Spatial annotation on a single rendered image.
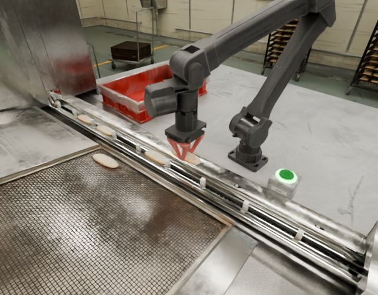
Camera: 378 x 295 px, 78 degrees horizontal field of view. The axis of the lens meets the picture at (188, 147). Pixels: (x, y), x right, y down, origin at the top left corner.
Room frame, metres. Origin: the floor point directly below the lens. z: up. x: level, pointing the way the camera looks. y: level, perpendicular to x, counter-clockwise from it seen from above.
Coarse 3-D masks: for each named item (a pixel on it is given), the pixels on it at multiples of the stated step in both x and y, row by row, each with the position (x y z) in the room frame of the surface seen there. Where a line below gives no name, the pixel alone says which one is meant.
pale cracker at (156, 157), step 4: (148, 152) 0.64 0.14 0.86; (152, 152) 0.64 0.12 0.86; (156, 152) 0.64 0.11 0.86; (148, 156) 0.62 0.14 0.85; (152, 156) 0.61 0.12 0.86; (156, 156) 0.61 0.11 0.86; (160, 156) 0.61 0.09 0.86; (164, 156) 0.62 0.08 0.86; (156, 160) 0.60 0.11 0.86; (160, 160) 0.59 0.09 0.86; (164, 160) 0.59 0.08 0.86
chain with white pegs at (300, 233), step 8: (72, 112) 0.96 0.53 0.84; (128, 144) 0.71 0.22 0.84; (136, 144) 0.67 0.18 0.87; (144, 152) 0.66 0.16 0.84; (168, 160) 0.58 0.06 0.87; (200, 184) 0.49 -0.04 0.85; (216, 192) 0.47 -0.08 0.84; (232, 200) 0.44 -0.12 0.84; (272, 224) 0.37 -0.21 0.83; (288, 232) 0.34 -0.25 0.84; (304, 240) 0.32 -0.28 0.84; (320, 248) 0.30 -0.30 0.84; (344, 264) 0.26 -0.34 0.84; (360, 272) 0.24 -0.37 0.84
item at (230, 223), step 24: (48, 168) 0.49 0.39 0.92; (144, 168) 0.51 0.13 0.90; (72, 192) 0.40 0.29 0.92; (0, 216) 0.31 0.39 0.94; (48, 216) 0.32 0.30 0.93; (72, 216) 0.32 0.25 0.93; (96, 216) 0.33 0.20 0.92; (120, 216) 0.33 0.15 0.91; (144, 216) 0.33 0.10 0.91; (168, 216) 0.34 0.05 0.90; (192, 216) 0.35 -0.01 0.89; (216, 216) 0.35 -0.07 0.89; (0, 240) 0.25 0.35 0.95; (24, 240) 0.25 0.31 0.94; (96, 240) 0.26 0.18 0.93; (216, 240) 0.28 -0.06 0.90; (0, 264) 0.20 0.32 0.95; (48, 264) 0.21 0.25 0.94; (192, 264) 0.22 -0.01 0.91; (0, 288) 0.17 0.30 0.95; (24, 288) 0.17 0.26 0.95; (72, 288) 0.17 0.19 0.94; (96, 288) 0.17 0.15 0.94
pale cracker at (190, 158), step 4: (172, 152) 0.54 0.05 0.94; (180, 152) 0.53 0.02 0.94; (188, 152) 0.53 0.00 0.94; (176, 156) 0.52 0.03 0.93; (188, 156) 0.51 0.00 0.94; (192, 156) 0.51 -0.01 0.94; (196, 156) 0.52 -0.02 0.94; (184, 160) 0.50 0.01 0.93; (188, 160) 0.50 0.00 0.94; (192, 160) 0.50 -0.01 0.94; (196, 160) 0.50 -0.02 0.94
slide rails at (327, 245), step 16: (80, 112) 0.94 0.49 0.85; (96, 128) 0.81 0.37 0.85; (112, 128) 0.81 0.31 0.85; (192, 176) 0.53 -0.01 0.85; (208, 192) 0.46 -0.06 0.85; (224, 192) 0.46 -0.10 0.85; (240, 208) 0.40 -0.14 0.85; (256, 208) 0.40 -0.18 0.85; (288, 224) 0.35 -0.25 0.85; (320, 240) 0.31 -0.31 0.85; (320, 256) 0.27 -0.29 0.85; (352, 256) 0.27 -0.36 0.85; (352, 272) 0.24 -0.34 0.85
